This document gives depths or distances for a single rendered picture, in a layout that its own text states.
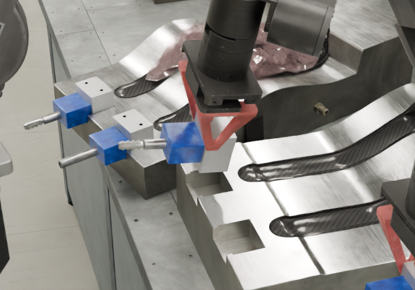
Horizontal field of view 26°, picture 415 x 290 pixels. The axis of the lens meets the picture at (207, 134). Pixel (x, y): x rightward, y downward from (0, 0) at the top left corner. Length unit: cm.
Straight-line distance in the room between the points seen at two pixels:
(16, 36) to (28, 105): 231
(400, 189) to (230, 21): 24
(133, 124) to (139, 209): 12
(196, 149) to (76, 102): 31
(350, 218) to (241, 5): 30
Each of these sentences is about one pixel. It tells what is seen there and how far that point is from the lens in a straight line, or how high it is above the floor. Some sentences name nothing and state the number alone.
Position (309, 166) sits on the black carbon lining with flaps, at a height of 88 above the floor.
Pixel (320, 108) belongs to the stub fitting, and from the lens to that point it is 133.
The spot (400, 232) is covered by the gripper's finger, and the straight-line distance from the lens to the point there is 83.
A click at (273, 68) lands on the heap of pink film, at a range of 130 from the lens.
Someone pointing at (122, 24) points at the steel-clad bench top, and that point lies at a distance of 165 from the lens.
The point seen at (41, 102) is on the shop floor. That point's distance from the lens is 296.
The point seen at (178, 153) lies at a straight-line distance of 103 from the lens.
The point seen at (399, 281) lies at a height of 95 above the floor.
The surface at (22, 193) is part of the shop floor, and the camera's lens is 258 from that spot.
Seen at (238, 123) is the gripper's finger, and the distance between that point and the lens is 99.
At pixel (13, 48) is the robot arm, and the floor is 125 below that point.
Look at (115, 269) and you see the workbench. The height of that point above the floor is 34.
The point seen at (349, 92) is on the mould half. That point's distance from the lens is 138.
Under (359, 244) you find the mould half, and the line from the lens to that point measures 103.
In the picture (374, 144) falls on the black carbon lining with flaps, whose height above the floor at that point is 90.
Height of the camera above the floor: 155
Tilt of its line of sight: 34 degrees down
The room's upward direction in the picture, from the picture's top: straight up
